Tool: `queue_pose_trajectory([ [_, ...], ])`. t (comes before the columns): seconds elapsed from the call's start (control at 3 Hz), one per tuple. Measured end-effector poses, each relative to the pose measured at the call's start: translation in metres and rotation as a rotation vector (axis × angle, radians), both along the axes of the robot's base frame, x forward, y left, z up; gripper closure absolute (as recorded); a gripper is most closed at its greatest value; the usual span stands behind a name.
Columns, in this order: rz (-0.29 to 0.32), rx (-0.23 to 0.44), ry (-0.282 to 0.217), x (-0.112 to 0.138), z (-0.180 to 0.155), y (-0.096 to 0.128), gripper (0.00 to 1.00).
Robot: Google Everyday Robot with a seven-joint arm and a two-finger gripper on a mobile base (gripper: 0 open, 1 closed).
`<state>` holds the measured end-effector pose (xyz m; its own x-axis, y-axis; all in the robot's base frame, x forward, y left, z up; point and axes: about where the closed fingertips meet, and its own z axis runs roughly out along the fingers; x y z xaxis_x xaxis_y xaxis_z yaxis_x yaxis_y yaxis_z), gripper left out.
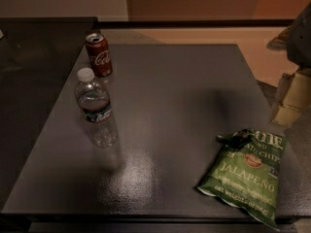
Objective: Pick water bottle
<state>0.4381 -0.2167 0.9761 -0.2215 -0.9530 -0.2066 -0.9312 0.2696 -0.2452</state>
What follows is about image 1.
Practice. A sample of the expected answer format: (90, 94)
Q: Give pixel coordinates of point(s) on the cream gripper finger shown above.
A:
(292, 98)

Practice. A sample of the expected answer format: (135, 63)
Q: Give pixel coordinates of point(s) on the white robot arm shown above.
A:
(296, 41)

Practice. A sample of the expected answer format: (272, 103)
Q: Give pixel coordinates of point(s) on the green jalapeño chips bag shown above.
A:
(245, 174)

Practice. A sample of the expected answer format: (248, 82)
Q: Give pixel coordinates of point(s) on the red Coca-Cola can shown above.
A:
(99, 56)

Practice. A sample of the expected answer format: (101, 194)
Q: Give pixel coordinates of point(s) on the clear plastic water bottle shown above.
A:
(94, 101)

